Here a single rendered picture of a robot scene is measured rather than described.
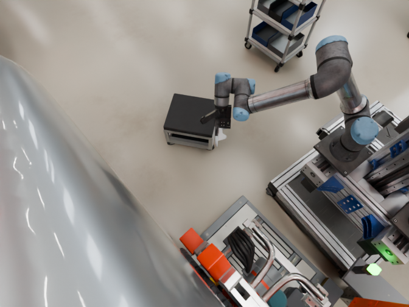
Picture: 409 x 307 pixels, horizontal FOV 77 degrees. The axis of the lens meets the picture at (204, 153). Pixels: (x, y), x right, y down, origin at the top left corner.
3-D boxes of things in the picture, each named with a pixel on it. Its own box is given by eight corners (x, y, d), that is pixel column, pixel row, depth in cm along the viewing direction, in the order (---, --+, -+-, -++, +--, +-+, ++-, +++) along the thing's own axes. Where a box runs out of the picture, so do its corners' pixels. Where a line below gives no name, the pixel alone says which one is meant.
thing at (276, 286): (255, 299, 96) (260, 301, 86) (288, 261, 101) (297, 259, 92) (292, 342, 90) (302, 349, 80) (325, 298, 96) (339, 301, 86)
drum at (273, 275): (224, 290, 114) (227, 292, 102) (257, 255, 121) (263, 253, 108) (248, 318, 110) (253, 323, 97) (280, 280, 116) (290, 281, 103)
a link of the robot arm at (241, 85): (253, 104, 124) (230, 103, 125) (254, 86, 128) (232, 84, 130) (254, 93, 117) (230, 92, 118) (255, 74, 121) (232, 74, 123)
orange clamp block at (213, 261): (205, 270, 93) (195, 257, 88) (221, 254, 96) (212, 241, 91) (216, 283, 88) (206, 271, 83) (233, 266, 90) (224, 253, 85)
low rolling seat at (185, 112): (166, 146, 233) (160, 127, 202) (176, 113, 248) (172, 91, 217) (213, 155, 229) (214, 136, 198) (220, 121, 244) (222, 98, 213)
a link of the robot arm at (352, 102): (347, 132, 135) (312, 66, 99) (344, 108, 142) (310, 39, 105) (374, 127, 128) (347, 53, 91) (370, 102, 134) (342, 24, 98)
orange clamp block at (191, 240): (192, 256, 117) (179, 240, 120) (205, 243, 120) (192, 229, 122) (192, 254, 111) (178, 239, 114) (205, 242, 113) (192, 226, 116)
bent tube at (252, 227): (218, 256, 102) (219, 254, 92) (251, 223, 108) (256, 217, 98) (251, 293, 96) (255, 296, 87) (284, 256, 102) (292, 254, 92)
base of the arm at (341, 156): (342, 132, 144) (350, 123, 135) (363, 151, 139) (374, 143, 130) (323, 147, 140) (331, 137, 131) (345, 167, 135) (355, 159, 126)
